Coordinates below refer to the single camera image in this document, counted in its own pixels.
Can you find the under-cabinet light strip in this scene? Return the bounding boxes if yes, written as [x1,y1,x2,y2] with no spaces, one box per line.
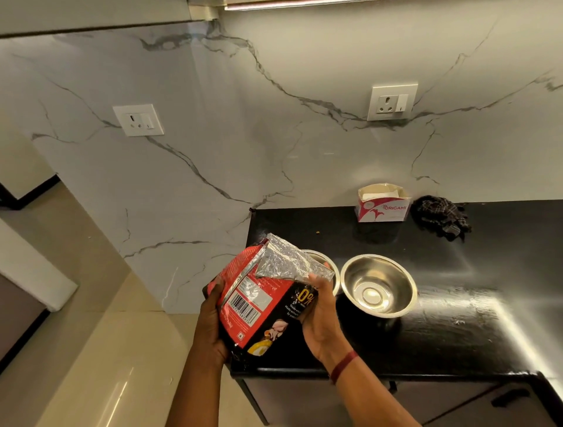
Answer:
[224,0,379,12]

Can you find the wall cabinet door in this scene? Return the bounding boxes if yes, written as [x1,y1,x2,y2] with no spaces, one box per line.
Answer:
[0,0,192,39]

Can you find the brown base cabinet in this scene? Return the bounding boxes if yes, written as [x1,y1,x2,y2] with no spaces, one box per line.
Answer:
[0,272,50,375]
[237,378,563,427]

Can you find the dark checked cloth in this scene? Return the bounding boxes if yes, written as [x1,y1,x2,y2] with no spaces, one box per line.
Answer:
[409,195,472,242]

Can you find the person's left forearm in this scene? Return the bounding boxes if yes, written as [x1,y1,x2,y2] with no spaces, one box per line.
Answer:
[165,351,229,427]

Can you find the white wall socket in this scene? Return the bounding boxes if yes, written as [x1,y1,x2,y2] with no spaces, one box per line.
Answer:
[112,103,165,138]
[367,83,419,122]

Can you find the grey wall cabinet body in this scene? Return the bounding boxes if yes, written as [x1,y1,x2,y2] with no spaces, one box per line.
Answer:
[188,0,221,22]

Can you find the person's right forearm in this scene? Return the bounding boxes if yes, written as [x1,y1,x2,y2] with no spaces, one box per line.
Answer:
[334,356,423,427]

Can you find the person's left hand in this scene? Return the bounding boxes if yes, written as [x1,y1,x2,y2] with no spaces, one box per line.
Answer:
[192,281,229,366]

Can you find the steel bowl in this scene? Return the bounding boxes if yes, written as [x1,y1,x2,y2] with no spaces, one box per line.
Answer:
[340,253,419,319]
[301,249,342,296]

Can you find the red wrist band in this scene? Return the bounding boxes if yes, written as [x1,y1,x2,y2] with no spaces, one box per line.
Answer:
[330,350,359,386]

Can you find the black cabinet handle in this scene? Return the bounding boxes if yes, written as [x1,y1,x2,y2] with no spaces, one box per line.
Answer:
[490,388,532,408]

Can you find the red black pet food bag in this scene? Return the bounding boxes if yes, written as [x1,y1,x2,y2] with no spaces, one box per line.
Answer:
[202,233,336,362]

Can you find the red and white tissue box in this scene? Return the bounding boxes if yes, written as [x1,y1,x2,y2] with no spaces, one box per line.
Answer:
[355,182,413,223]

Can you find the person's right hand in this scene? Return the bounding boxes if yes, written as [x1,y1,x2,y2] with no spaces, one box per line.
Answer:
[300,262,352,368]

